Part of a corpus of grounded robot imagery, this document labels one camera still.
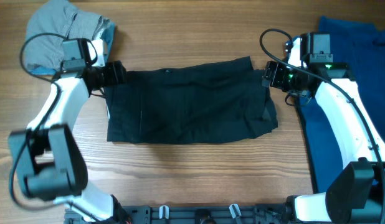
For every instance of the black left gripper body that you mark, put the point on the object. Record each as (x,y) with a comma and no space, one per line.
(107,74)

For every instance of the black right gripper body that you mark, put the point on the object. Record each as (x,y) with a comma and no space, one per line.
(285,78)

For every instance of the black shorts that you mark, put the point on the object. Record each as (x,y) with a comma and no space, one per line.
(212,103)

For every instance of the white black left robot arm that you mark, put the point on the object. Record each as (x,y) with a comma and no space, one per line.
(46,159)

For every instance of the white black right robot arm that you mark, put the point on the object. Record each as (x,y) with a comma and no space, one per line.
(357,194)

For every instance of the folded blue jeans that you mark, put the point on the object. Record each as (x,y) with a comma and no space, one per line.
(45,54)

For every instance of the folded grey jeans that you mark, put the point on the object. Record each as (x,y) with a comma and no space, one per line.
(58,17)

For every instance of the dark blue garment pile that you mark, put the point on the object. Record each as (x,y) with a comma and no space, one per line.
(362,47)

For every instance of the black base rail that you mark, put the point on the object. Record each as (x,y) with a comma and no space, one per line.
(256,214)

